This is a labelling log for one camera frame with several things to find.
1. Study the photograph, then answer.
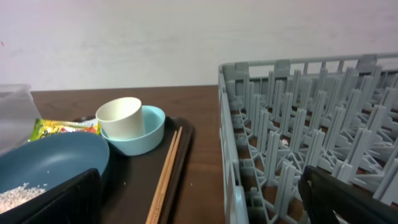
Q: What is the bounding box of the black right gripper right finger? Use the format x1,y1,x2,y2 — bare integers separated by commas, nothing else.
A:
298,166,397,224

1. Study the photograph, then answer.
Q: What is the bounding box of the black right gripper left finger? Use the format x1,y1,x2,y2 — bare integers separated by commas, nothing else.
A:
1,168,101,223

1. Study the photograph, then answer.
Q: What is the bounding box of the wooden chopstick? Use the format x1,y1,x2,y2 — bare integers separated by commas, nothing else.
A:
146,131,177,224
150,126,183,224

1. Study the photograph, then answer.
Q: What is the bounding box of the white cup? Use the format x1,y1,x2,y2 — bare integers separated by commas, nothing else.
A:
96,97,146,140

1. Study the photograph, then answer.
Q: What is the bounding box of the light blue bowl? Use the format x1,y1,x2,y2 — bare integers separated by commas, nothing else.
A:
101,105,166,156

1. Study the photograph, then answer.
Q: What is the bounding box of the grey dishwasher rack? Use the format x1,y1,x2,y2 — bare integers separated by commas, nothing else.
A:
218,53,397,223

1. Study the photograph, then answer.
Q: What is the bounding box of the dark blue plate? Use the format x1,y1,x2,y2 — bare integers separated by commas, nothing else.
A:
1,132,110,200

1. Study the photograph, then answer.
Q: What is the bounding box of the dark brown serving tray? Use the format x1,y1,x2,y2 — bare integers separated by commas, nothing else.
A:
99,117,195,224

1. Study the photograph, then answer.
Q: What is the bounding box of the pile of white rice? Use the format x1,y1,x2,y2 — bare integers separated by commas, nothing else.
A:
1,183,46,213

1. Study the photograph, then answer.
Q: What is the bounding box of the yellow green snack wrapper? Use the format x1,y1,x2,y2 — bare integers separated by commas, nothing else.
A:
29,119,101,141

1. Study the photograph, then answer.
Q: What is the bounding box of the clear plastic bin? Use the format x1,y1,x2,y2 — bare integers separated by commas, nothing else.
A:
1,84,42,156

